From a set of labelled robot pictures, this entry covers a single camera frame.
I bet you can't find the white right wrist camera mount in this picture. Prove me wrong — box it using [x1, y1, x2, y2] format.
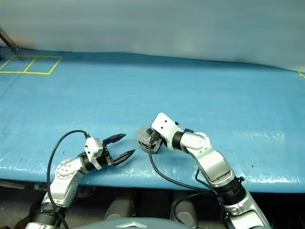
[151, 112, 183, 151]

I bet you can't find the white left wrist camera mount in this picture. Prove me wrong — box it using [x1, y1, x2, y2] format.
[84, 136, 104, 171]

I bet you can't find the grey rounded robot leg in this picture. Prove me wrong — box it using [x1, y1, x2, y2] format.
[104, 197, 135, 222]
[170, 191, 199, 229]

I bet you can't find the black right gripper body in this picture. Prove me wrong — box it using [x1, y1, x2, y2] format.
[149, 130, 165, 146]

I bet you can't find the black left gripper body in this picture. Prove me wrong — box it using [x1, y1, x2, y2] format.
[97, 142, 114, 168]

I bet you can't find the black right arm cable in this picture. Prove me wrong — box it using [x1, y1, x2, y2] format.
[148, 133, 230, 229]

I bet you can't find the blue plastic table cover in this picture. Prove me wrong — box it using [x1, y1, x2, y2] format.
[0, 46, 305, 194]

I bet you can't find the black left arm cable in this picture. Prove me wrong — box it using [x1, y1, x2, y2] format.
[46, 130, 92, 229]

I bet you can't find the grey robot torso with emblem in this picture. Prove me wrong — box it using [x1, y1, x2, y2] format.
[78, 216, 184, 229]

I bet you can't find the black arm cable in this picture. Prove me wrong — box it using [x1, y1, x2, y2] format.
[148, 133, 230, 229]
[46, 130, 92, 229]

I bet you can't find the yellow tape double square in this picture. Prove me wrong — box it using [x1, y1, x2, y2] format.
[0, 55, 63, 75]

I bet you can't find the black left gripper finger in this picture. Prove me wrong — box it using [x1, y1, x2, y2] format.
[102, 133, 127, 145]
[112, 149, 136, 167]

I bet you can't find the grey metal post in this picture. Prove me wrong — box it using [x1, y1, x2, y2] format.
[0, 25, 19, 51]

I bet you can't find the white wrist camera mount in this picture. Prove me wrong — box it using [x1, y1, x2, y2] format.
[151, 112, 183, 151]
[84, 136, 104, 171]

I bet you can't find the grey bracket under table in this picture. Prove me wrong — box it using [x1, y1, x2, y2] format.
[0, 180, 26, 190]

